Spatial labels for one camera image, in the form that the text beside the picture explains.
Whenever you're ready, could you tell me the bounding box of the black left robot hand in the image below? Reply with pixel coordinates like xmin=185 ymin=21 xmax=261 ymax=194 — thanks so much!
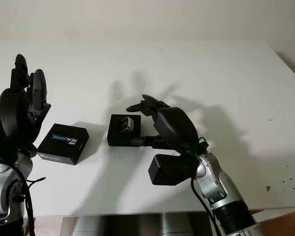
xmin=0 ymin=54 xmax=51 ymax=158

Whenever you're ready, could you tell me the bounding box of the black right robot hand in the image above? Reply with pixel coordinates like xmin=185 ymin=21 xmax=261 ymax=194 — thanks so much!
xmin=126 ymin=94 xmax=200 ymax=155

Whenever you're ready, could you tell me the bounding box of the small silver square camera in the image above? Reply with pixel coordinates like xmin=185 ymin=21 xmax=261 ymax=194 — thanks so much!
xmin=119 ymin=118 xmax=134 ymax=133

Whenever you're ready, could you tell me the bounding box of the black RealSense box lid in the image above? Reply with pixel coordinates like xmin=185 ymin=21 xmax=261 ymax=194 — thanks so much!
xmin=36 ymin=123 xmax=90 ymax=166

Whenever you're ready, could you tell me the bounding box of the black open box base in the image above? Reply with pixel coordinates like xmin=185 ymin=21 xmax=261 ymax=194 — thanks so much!
xmin=107 ymin=114 xmax=142 ymax=147

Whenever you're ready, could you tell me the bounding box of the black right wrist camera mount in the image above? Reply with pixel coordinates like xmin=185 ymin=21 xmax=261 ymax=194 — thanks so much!
xmin=148 ymin=152 xmax=199 ymax=187

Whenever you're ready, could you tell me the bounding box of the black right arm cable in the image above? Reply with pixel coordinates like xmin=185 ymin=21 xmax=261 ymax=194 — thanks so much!
xmin=191 ymin=137 xmax=223 ymax=236

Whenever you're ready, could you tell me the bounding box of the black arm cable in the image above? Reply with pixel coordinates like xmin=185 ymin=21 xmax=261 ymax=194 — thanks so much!
xmin=191 ymin=137 xmax=223 ymax=236
xmin=13 ymin=164 xmax=46 ymax=236

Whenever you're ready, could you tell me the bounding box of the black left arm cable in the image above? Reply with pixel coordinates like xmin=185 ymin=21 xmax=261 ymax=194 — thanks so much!
xmin=13 ymin=164 xmax=46 ymax=236

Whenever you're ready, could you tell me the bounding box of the white table frame bar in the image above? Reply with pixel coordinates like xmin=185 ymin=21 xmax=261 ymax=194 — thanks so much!
xmin=253 ymin=208 xmax=295 ymax=224

